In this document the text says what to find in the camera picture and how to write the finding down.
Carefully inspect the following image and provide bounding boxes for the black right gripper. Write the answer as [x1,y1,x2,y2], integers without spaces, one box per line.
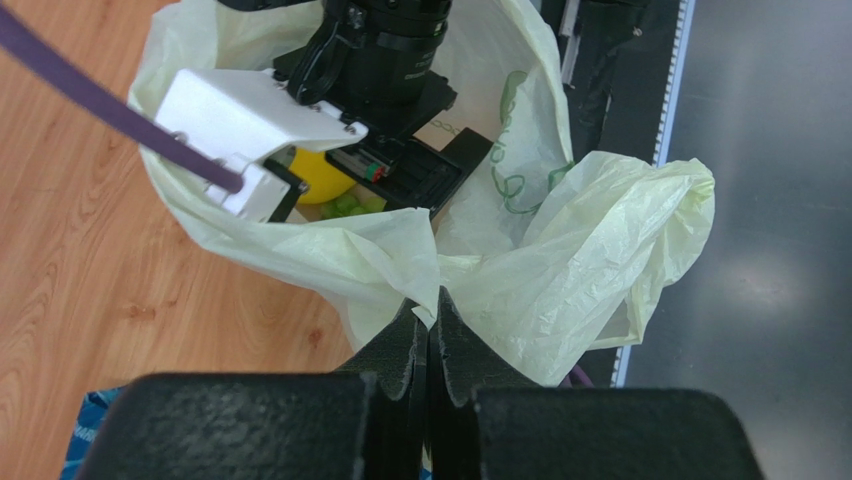
[262,69,495,224]

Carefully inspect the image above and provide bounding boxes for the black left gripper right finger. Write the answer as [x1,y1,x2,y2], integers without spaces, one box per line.
[428,291,763,479]

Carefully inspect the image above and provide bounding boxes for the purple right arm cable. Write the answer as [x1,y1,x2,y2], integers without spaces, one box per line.
[0,5,246,196]

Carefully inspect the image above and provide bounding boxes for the yellow fake mango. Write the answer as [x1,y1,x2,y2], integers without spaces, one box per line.
[289,148,356,205]

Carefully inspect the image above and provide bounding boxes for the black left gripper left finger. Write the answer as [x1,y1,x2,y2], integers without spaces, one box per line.
[78,301,428,479]

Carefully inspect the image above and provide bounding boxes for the pale yellow plastic bag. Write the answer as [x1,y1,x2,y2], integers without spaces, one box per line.
[141,1,715,386]

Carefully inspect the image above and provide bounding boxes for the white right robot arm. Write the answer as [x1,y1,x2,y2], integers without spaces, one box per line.
[265,1,492,215]

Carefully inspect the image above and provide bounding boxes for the blue leaf-pattern cloth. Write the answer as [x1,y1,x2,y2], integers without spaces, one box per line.
[59,387,123,480]

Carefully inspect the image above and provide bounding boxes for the green fake grapes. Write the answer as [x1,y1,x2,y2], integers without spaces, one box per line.
[320,193,386,220]

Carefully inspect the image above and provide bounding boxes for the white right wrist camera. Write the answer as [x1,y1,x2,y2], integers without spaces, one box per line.
[154,68,369,223]

